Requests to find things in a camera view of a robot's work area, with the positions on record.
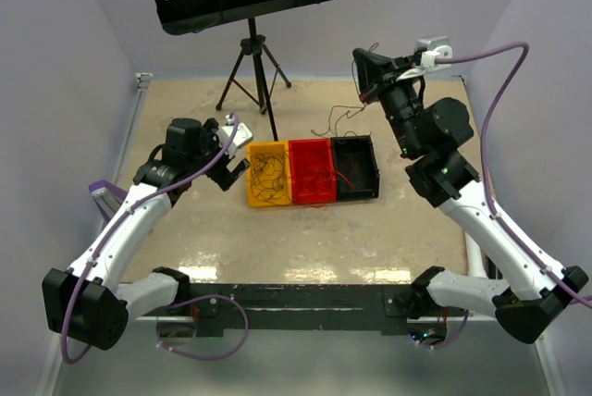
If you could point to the yellow plastic bin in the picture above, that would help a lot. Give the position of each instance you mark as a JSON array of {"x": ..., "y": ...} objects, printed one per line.
[{"x": 268, "y": 179}]

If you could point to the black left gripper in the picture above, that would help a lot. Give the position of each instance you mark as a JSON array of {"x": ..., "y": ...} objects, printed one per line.
[{"x": 220, "y": 175}]

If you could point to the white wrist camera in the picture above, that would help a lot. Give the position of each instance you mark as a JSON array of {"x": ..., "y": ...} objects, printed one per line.
[
  {"x": 234, "y": 135},
  {"x": 428, "y": 51}
]

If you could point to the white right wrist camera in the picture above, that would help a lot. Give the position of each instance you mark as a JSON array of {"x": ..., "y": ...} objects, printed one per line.
[{"x": 428, "y": 51}]

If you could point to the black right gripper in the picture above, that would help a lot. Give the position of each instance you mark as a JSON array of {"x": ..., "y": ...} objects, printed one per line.
[{"x": 376, "y": 72}]

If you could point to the white microphone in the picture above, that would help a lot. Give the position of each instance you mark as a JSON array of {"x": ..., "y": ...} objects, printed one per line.
[{"x": 475, "y": 260}]

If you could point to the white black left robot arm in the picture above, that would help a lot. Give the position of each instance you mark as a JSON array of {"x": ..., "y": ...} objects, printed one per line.
[{"x": 87, "y": 301}]

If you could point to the black plastic bin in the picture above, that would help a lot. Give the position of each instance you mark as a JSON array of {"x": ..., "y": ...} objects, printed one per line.
[{"x": 356, "y": 169}]

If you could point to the purple metronome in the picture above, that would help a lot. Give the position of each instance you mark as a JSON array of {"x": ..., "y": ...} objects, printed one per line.
[{"x": 108, "y": 198}]

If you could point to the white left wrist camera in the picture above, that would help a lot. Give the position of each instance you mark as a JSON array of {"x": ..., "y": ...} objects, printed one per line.
[{"x": 234, "y": 135}]

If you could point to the red plastic bin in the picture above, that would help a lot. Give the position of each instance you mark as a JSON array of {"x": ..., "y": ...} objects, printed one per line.
[{"x": 312, "y": 171}]

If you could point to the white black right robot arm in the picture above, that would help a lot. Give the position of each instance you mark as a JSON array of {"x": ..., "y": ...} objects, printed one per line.
[{"x": 535, "y": 288}]

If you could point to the black microphone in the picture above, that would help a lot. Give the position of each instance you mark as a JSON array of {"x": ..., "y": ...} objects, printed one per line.
[{"x": 492, "y": 271}]

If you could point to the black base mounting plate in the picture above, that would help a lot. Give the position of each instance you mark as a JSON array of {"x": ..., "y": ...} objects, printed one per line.
[{"x": 385, "y": 308}]

